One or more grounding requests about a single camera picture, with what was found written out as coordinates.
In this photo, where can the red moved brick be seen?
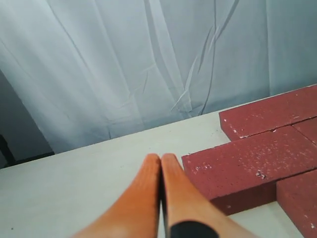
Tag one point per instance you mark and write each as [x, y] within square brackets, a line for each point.
[297, 196]
[308, 128]

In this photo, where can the red back left brick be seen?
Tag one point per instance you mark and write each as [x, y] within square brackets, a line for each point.
[269, 114]

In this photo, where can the red top brick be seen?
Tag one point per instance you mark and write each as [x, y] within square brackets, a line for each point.
[242, 174]

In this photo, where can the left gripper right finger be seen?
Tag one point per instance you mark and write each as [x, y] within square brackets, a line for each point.
[189, 213]

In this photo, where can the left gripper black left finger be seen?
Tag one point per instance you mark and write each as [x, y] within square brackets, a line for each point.
[135, 214]

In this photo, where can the grey fabric backdrop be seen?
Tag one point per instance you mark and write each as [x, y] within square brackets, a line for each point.
[93, 70]

